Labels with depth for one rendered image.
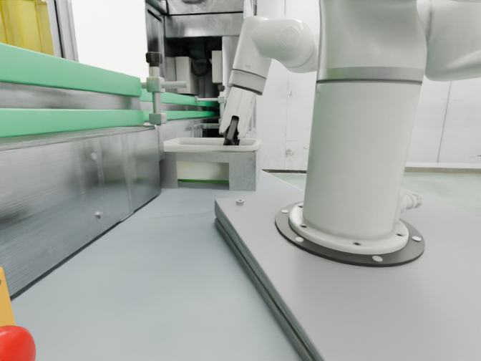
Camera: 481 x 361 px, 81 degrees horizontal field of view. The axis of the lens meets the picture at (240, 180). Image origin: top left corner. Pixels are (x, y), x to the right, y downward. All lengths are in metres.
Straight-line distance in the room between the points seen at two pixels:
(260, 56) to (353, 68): 0.34
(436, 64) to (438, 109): 4.57
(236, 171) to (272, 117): 3.56
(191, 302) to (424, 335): 0.17
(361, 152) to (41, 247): 0.31
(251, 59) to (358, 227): 0.40
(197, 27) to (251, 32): 0.87
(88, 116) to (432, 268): 0.41
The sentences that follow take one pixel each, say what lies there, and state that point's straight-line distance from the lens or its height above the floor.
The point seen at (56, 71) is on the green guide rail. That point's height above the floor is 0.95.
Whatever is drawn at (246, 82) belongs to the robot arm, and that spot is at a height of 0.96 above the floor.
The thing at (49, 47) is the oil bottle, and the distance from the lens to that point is 0.55.
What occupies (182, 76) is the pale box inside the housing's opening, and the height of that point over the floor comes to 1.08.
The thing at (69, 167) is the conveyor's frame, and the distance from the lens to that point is 0.35.
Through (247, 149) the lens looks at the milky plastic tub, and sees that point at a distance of 0.56.
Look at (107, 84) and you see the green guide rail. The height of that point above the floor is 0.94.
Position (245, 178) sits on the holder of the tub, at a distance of 0.57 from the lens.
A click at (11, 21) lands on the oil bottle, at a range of 0.51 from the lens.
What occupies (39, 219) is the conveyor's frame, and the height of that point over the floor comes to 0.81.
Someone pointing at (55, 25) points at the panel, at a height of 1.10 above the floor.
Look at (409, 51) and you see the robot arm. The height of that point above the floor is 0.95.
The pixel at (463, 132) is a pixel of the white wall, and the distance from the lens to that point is 5.34.
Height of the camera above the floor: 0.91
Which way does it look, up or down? 14 degrees down
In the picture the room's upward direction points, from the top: straight up
